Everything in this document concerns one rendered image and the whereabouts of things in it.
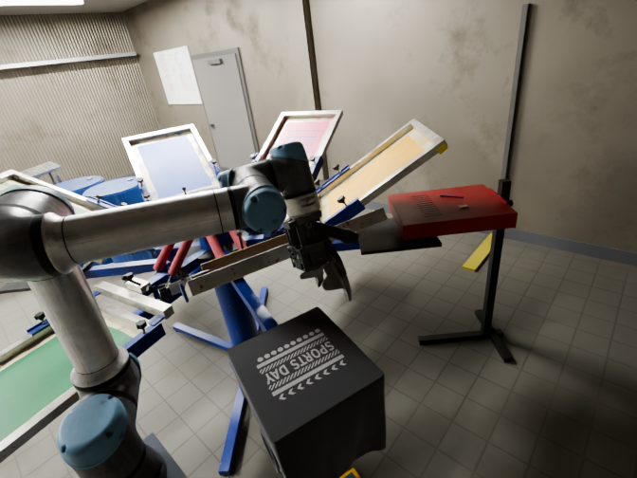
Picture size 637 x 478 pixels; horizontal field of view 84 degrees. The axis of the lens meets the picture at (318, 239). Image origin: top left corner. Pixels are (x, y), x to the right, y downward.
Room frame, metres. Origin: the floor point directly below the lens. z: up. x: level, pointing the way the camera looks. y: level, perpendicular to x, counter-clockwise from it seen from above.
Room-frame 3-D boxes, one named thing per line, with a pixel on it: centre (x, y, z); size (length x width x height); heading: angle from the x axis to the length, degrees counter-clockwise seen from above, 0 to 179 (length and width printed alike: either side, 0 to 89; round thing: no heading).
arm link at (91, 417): (0.47, 0.49, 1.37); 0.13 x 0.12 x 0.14; 17
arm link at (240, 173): (0.69, 0.13, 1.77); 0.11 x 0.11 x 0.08; 17
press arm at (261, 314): (1.44, 0.36, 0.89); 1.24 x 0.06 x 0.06; 26
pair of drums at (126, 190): (3.98, 2.44, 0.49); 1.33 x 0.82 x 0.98; 50
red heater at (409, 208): (1.91, -0.78, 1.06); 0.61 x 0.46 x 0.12; 86
